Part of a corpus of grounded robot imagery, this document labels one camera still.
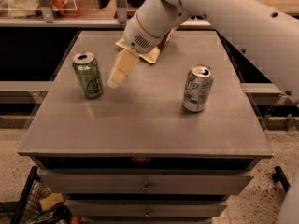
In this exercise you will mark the lower grey drawer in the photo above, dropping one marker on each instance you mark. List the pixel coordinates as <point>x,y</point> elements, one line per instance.
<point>145,208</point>

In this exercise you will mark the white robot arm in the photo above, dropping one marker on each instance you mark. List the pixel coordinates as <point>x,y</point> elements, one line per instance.
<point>269,39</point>

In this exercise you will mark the upper grey drawer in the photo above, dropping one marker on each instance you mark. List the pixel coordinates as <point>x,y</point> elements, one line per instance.
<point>219,183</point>

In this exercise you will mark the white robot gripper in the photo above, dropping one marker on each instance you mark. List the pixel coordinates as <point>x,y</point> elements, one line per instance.
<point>138,37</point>

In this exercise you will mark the green soda can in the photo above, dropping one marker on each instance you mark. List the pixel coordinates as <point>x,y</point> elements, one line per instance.
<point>88,75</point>

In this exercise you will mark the grey drawer cabinet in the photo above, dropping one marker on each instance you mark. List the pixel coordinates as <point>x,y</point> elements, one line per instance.
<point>142,127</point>

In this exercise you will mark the black wire basket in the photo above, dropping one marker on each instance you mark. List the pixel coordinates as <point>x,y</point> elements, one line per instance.
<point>29,210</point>

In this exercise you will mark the white green 7UP can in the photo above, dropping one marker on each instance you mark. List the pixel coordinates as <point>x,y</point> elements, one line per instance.
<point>197,87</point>

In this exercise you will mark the brown chip bag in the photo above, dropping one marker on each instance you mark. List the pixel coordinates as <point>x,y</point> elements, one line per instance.
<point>152,56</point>

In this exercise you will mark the clear plastic box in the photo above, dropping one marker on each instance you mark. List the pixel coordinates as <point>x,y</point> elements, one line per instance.
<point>30,8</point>

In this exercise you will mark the yellow sponge in basket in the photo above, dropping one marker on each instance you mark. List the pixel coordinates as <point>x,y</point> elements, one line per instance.
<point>53,200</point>

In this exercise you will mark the metal shelf rail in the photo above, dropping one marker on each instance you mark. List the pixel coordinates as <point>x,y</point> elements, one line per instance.
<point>62,22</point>

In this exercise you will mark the grey drawer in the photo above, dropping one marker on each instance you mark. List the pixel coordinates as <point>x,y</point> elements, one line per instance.
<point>219,183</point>
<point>145,208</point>

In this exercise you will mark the black frame bar right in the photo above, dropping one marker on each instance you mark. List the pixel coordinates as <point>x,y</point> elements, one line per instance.
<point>279,176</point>

